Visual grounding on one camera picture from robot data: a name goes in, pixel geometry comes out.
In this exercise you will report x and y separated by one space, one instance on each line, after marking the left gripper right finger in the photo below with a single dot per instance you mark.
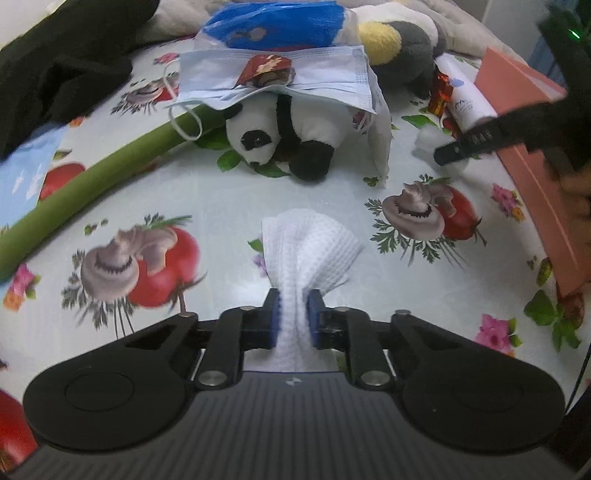
351 332

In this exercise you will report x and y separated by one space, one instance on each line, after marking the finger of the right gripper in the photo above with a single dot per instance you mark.
541 126

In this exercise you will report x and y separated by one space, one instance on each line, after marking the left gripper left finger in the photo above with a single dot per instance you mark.
234 332

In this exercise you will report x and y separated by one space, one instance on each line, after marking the white waffle cloth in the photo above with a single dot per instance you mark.
303 251

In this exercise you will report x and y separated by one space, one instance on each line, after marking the red foil candy wrapper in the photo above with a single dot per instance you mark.
441 92

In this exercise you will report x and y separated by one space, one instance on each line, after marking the white cotton ball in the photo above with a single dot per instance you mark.
428 140

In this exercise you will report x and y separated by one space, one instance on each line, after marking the light blue face mask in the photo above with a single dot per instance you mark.
221 78

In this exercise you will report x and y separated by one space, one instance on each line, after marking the panda plush toy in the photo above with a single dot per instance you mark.
307 130

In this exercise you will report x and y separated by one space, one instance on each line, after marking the blue white plastic bag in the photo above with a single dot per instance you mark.
212 36

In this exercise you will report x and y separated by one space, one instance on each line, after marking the right hand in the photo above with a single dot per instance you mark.
574 189

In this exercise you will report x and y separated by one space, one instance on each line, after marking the white spray can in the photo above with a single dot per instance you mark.
468 106

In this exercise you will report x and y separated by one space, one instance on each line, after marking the floral fruit tablecloth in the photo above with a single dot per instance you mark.
458 249

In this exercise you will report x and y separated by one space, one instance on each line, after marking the grey penguin plush toy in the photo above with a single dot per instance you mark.
401 44

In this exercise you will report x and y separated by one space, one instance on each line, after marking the green plush toothbrush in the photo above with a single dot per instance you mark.
28 234

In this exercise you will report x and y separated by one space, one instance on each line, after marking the grey quilt blanket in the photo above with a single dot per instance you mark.
311 23

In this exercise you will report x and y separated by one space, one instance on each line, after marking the black garment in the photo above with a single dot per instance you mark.
67 64

